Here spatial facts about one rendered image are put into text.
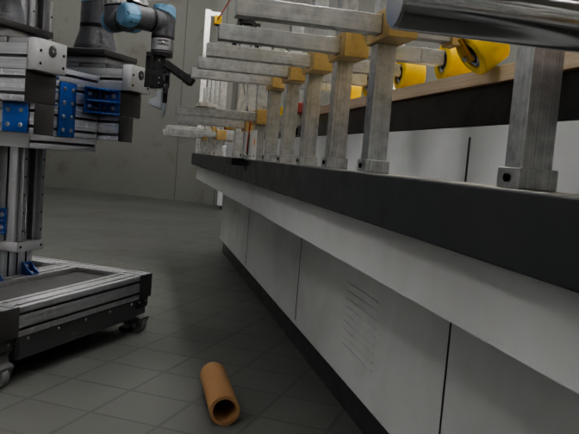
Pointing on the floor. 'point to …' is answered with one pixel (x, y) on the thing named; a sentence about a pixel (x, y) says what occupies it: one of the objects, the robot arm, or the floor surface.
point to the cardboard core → (219, 393)
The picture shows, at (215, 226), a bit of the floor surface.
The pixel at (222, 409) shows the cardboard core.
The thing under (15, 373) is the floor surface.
